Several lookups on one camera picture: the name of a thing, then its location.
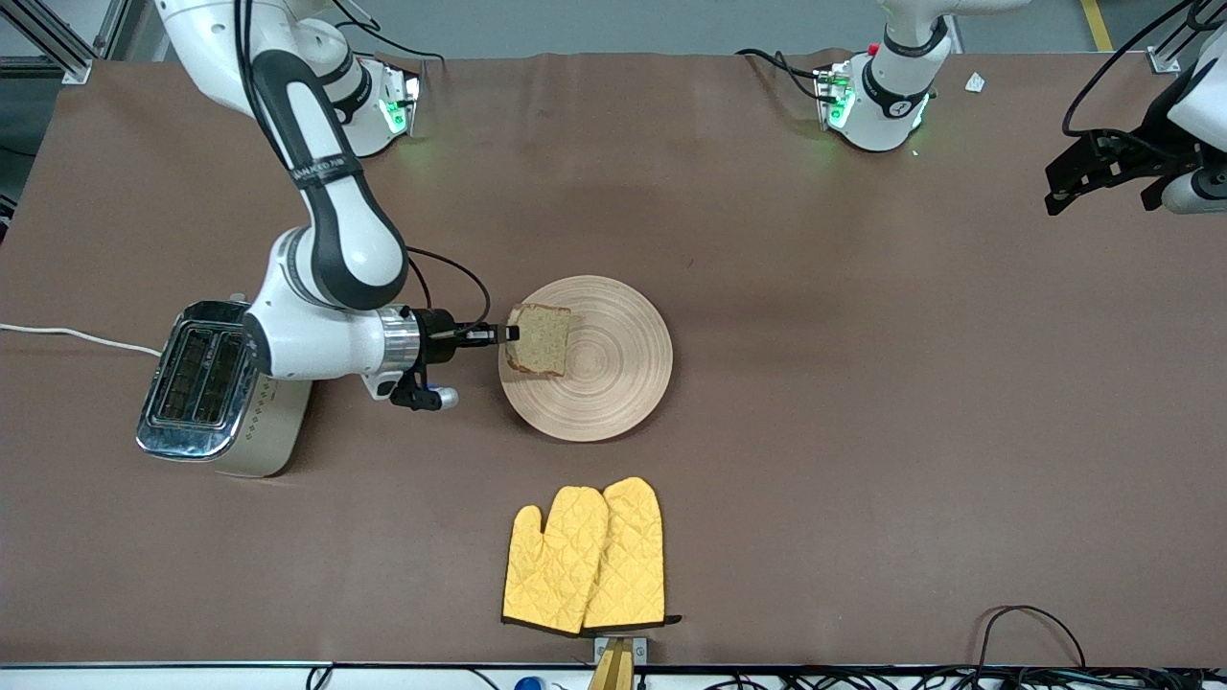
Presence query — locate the slice of brown toast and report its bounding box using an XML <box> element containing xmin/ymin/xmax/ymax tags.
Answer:
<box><xmin>504</xmin><ymin>303</ymin><xmax>573</xmax><ymax>379</ymax></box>

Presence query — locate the round light wooden plate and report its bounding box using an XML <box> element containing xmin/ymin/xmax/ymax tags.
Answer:
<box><xmin>498</xmin><ymin>275</ymin><xmax>674</xmax><ymax>443</ymax></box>

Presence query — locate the green-lit arm base connector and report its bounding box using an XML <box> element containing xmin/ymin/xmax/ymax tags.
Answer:
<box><xmin>813</xmin><ymin>59</ymin><xmax>854</xmax><ymax>130</ymax></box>
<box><xmin>379</xmin><ymin>59</ymin><xmax>425</xmax><ymax>137</ymax></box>

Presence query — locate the yellow quilted oven mitt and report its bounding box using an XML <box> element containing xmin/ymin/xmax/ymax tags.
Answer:
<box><xmin>502</xmin><ymin>486</ymin><xmax>611</xmax><ymax>636</ymax></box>
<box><xmin>582</xmin><ymin>476</ymin><xmax>683</xmax><ymax>633</ymax></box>

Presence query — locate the cream and chrome toaster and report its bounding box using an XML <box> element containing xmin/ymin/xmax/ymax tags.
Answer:
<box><xmin>135</xmin><ymin>300</ymin><xmax>313</xmax><ymax>478</ymax></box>

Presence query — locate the brown table cover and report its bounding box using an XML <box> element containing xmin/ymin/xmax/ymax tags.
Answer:
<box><xmin>0</xmin><ymin>48</ymin><xmax>1227</xmax><ymax>669</ymax></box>

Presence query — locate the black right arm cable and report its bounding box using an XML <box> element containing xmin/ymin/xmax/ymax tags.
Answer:
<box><xmin>405</xmin><ymin>246</ymin><xmax>493</xmax><ymax>336</ymax></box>

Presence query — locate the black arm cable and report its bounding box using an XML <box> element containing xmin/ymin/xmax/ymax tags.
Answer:
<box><xmin>405</xmin><ymin>246</ymin><xmax>493</xmax><ymax>336</ymax></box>
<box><xmin>1062</xmin><ymin>0</ymin><xmax>1209</xmax><ymax>140</ymax></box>

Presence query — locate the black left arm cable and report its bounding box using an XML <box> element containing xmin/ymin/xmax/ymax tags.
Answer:
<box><xmin>1062</xmin><ymin>0</ymin><xmax>1209</xmax><ymax>140</ymax></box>

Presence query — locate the aluminium frame profile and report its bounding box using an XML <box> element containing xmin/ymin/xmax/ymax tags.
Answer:
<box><xmin>0</xmin><ymin>0</ymin><xmax>130</xmax><ymax>85</ymax></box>
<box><xmin>1146</xmin><ymin>0</ymin><xmax>1227</xmax><ymax>76</ymax></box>

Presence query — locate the black base cable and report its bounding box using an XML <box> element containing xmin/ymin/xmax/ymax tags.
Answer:
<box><xmin>736</xmin><ymin>48</ymin><xmax>835</xmax><ymax>102</ymax></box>
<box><xmin>331</xmin><ymin>0</ymin><xmax>447</xmax><ymax>66</ymax></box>

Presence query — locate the wooden block with metal bracket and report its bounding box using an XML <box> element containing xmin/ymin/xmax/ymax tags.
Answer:
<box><xmin>588</xmin><ymin>635</ymin><xmax>649</xmax><ymax>690</ymax></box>

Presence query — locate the white toaster power cable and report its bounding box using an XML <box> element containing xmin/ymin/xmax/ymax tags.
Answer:
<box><xmin>0</xmin><ymin>323</ymin><xmax>162</xmax><ymax>357</ymax></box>

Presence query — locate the black looped cable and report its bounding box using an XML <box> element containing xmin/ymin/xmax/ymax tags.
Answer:
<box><xmin>976</xmin><ymin>605</ymin><xmax>1089</xmax><ymax>672</ymax></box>

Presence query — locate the black cable bundle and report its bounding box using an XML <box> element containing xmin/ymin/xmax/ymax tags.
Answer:
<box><xmin>709</xmin><ymin>666</ymin><xmax>1227</xmax><ymax>690</ymax></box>

